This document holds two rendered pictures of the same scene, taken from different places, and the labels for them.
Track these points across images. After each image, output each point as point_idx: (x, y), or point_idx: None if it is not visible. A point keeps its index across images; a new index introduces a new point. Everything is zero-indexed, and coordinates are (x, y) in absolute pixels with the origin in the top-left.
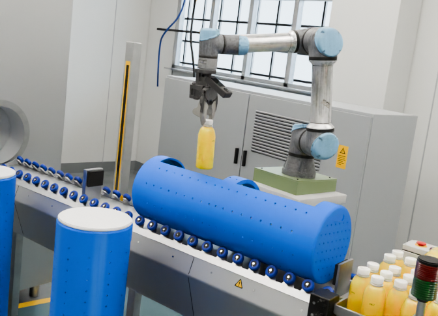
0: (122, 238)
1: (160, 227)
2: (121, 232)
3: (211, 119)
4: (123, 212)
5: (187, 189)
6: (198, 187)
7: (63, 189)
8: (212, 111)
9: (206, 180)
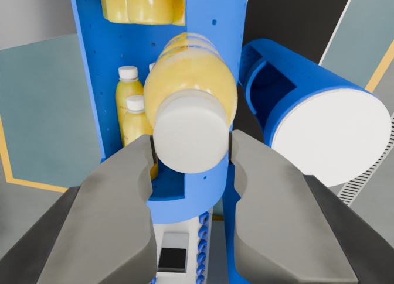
0: (334, 82)
1: None
2: (343, 85)
3: (153, 139)
4: (275, 139)
5: (233, 65)
6: (228, 37)
7: (201, 260)
8: (138, 186)
9: (209, 28)
